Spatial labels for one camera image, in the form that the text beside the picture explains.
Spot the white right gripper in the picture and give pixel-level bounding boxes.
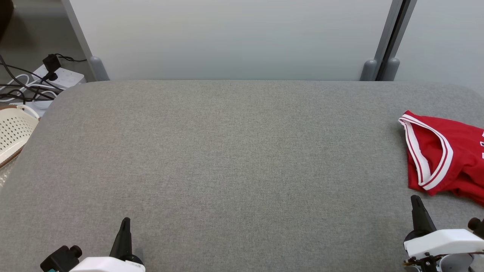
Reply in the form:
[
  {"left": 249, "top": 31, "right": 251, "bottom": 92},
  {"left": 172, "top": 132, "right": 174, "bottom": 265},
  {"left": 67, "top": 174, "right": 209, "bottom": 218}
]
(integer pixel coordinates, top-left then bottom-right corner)
[{"left": 403, "top": 195, "right": 484, "bottom": 260}]

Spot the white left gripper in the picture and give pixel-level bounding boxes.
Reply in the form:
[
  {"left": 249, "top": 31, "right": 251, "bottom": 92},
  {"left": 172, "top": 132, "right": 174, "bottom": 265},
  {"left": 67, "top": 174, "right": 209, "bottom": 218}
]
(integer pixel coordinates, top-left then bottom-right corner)
[{"left": 70, "top": 217, "right": 146, "bottom": 272}]

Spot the red jersey with white sleeves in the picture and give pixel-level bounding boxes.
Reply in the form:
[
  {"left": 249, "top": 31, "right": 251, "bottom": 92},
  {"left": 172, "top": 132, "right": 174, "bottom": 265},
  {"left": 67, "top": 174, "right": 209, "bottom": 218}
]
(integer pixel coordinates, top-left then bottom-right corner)
[{"left": 398, "top": 110, "right": 484, "bottom": 207}]

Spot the grey partition foot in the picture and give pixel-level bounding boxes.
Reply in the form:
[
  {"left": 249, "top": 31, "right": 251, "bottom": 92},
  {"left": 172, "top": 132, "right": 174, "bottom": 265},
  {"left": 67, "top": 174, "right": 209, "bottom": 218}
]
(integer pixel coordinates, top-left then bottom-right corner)
[{"left": 383, "top": 57, "right": 401, "bottom": 82}]

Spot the cream perforated laundry basket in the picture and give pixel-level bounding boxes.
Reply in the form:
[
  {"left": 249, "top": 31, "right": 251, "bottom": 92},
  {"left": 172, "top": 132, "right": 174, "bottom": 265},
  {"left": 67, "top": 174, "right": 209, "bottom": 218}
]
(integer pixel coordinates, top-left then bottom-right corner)
[{"left": 0, "top": 105, "right": 40, "bottom": 187}]

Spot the flat white socket box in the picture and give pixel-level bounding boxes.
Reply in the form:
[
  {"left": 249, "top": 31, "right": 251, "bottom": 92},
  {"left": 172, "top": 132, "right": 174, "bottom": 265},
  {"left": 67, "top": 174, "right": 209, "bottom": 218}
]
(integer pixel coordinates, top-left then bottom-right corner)
[{"left": 9, "top": 99, "right": 54, "bottom": 118}]

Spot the white power strip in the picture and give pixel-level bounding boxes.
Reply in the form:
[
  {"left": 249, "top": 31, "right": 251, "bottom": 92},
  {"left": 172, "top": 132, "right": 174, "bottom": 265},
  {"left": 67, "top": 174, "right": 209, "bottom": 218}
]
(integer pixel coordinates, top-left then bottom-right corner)
[{"left": 32, "top": 64, "right": 86, "bottom": 90}]

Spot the black plug adapter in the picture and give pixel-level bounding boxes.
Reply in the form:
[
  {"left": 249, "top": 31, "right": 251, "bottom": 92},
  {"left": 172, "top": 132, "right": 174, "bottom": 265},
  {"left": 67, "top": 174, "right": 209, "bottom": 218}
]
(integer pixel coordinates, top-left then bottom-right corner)
[{"left": 42, "top": 54, "right": 62, "bottom": 82}]

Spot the black bulky object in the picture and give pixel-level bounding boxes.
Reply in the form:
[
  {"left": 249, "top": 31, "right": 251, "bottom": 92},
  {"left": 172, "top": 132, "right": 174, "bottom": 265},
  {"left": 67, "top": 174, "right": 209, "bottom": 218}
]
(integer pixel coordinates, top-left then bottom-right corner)
[{"left": 0, "top": 0, "right": 15, "bottom": 40}]

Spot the thin black adapter cable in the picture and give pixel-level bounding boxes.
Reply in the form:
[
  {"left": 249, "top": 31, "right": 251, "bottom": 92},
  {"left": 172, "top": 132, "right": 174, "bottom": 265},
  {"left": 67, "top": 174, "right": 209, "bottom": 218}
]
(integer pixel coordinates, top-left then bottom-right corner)
[{"left": 57, "top": 54, "right": 88, "bottom": 63}]

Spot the grey partition post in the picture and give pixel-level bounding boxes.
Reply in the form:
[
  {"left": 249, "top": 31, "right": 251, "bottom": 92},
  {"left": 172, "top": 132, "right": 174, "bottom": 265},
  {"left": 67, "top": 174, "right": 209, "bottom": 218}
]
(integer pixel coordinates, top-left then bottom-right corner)
[
  {"left": 60, "top": 0, "right": 110, "bottom": 82},
  {"left": 359, "top": 0, "right": 403, "bottom": 82}
]

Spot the white power cable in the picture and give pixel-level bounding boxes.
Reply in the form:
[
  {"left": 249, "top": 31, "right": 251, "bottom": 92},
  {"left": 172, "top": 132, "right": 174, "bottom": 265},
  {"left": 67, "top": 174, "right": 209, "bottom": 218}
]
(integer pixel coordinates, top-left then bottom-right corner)
[{"left": 0, "top": 73, "right": 54, "bottom": 100}]

